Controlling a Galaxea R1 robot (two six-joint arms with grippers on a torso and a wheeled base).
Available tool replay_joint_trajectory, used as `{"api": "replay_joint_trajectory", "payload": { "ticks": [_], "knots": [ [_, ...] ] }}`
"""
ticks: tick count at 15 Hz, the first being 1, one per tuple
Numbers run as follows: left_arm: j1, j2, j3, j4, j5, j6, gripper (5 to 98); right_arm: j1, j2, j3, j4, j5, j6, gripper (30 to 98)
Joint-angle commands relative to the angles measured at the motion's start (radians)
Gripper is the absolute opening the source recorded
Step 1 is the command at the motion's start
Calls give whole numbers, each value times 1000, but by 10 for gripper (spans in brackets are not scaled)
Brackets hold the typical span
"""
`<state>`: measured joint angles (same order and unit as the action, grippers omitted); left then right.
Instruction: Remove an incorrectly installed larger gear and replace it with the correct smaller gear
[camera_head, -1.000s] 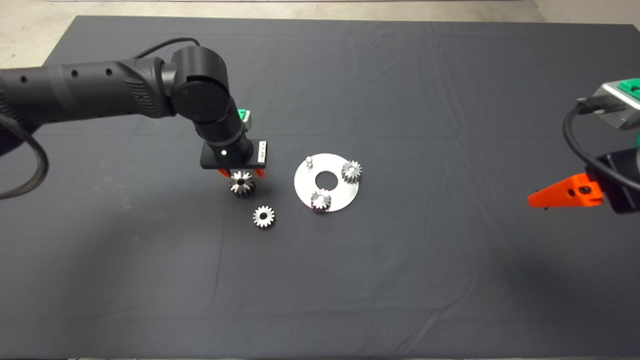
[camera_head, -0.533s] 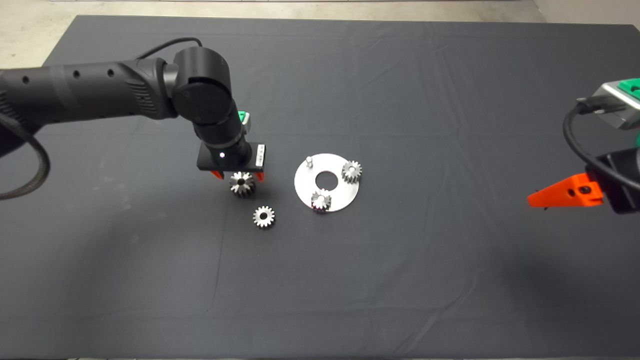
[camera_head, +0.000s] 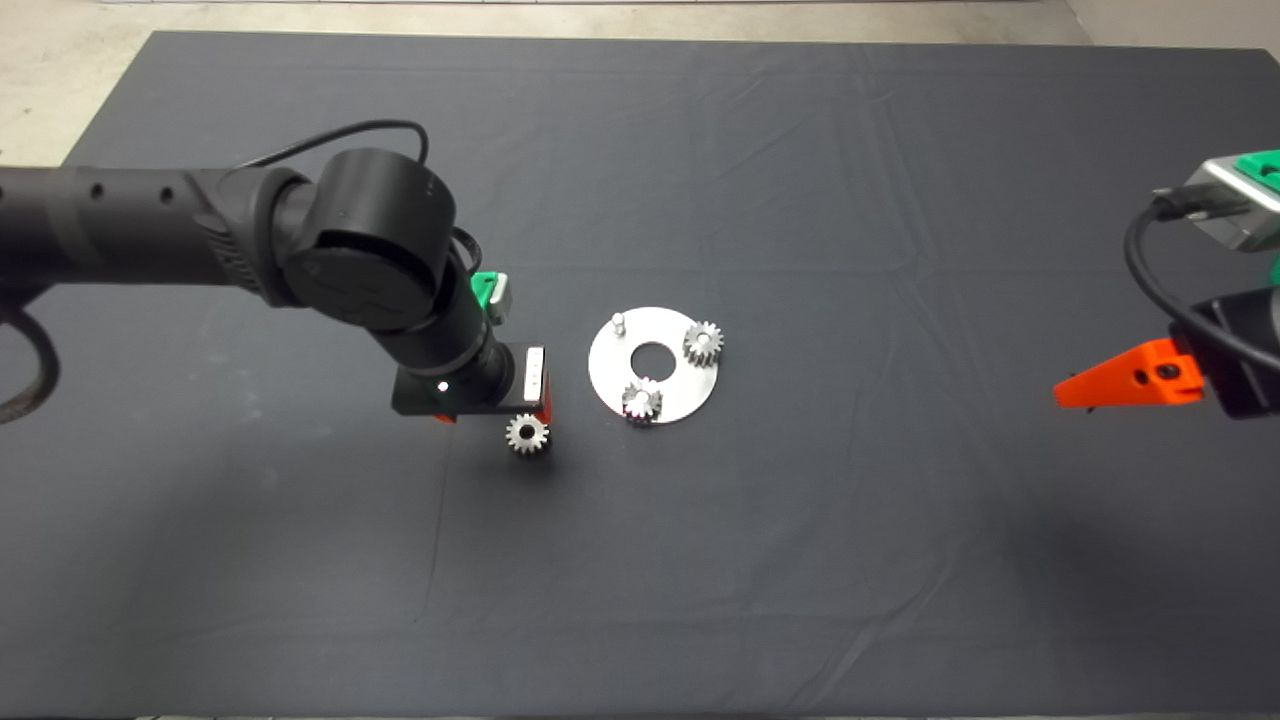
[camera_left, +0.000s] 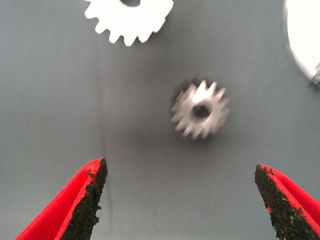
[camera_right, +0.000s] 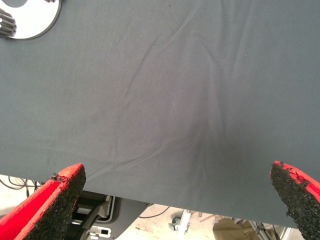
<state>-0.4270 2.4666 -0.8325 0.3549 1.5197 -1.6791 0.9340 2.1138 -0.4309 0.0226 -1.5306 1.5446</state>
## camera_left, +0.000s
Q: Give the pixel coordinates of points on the large steel gear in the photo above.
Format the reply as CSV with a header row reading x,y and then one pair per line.
x,y
140,20

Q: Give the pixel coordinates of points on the small steel gear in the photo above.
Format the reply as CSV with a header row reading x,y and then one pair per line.
x,y
185,110

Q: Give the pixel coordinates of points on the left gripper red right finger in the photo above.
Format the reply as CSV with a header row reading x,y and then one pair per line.
x,y
290,215

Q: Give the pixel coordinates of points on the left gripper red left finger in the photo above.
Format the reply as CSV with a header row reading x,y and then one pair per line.
x,y
57,215

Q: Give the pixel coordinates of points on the round steel plate with hole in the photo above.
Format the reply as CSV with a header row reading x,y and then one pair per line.
x,y
305,30

